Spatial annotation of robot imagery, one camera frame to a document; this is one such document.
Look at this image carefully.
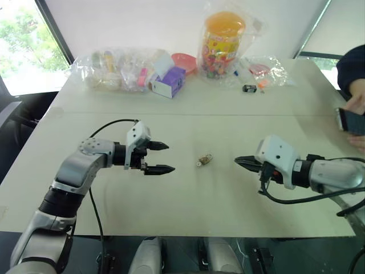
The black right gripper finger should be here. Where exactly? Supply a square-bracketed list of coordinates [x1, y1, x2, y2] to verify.
[234, 155, 258, 164]
[234, 160, 261, 172]

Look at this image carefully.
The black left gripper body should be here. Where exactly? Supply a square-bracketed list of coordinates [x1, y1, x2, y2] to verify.
[129, 139, 152, 175]

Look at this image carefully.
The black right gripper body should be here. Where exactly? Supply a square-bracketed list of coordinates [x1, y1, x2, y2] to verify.
[256, 160, 285, 186]

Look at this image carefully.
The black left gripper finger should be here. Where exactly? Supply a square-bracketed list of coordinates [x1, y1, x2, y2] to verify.
[148, 140, 170, 152]
[144, 164, 176, 176]

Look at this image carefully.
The dark smartphone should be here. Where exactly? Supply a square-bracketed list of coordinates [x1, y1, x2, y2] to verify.
[334, 107, 365, 135]

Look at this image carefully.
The person's left hand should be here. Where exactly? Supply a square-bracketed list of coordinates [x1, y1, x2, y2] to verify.
[347, 135, 365, 155]

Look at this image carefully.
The person's right hand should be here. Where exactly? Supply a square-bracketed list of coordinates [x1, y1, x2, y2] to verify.
[346, 79, 365, 115]

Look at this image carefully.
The purple and white carton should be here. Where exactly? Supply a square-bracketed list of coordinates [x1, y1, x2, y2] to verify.
[149, 66, 186, 100]

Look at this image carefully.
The clear bag of toys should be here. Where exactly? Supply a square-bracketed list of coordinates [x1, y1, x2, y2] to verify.
[67, 46, 186, 94]

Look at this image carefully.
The pink plastic bowl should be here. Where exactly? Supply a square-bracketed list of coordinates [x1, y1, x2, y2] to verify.
[171, 52, 198, 76]

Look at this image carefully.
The clear bag with red items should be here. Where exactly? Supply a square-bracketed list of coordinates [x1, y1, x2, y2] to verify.
[230, 55, 289, 88]

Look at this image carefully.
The orange-lidded candy jar in bag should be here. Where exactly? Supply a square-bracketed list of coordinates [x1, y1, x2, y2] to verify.
[196, 2, 268, 84]

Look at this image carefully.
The black chair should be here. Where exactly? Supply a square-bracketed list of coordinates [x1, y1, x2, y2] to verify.
[0, 92, 59, 185]

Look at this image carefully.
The dark navy sleeve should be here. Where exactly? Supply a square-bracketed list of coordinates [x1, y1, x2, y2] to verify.
[336, 43, 365, 101]

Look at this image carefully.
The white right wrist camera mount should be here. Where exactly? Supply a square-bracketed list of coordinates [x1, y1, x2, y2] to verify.
[254, 134, 301, 190]

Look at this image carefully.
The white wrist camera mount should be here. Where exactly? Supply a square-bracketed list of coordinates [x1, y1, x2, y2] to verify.
[254, 134, 301, 190]
[123, 120, 152, 171]

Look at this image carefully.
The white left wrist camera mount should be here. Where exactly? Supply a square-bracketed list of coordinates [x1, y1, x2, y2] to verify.
[123, 120, 152, 171]

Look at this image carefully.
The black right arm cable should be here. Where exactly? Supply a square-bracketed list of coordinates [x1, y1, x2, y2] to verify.
[257, 170, 365, 218]

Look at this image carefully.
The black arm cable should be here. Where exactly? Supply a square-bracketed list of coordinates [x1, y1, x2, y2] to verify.
[257, 170, 365, 218]
[88, 118, 140, 259]

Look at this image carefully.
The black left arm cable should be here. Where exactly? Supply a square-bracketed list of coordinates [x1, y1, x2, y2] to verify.
[88, 118, 140, 259]

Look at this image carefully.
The black window frame post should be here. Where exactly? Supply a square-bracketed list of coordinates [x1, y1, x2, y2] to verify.
[294, 0, 333, 60]
[35, 0, 76, 67]

